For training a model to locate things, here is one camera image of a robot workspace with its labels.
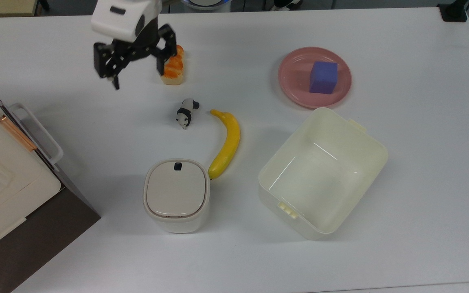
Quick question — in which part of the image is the yellow toy banana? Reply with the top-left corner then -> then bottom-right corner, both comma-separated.
208,109 -> 241,180

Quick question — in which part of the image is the beige wooden desk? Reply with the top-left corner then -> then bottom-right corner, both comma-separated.
0,0 -> 40,17

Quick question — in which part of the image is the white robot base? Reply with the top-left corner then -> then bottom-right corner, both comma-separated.
180,0 -> 232,11

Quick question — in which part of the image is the purple foam cube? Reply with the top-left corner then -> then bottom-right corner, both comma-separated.
309,61 -> 338,95

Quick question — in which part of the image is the salmon roe sushi toy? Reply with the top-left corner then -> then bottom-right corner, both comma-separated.
160,45 -> 185,86

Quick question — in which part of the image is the dark drawer with white handle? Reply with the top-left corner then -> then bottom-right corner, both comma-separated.
0,103 -> 64,172

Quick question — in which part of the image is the small panda figurine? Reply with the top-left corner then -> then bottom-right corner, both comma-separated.
176,98 -> 201,130

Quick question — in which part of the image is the cream open plastic container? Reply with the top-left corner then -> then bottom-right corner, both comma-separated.
258,107 -> 389,241

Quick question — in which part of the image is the white lidded trash can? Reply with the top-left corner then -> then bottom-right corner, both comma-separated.
143,159 -> 211,234

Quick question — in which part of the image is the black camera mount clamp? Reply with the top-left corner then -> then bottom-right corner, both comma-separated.
437,0 -> 469,22

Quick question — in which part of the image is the dark wood drawer cabinet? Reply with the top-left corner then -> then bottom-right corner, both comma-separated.
0,87 -> 101,293

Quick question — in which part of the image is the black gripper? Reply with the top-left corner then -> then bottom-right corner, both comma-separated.
93,17 -> 177,90

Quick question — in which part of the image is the pink round plate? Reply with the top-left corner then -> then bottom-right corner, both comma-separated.
278,47 -> 352,109

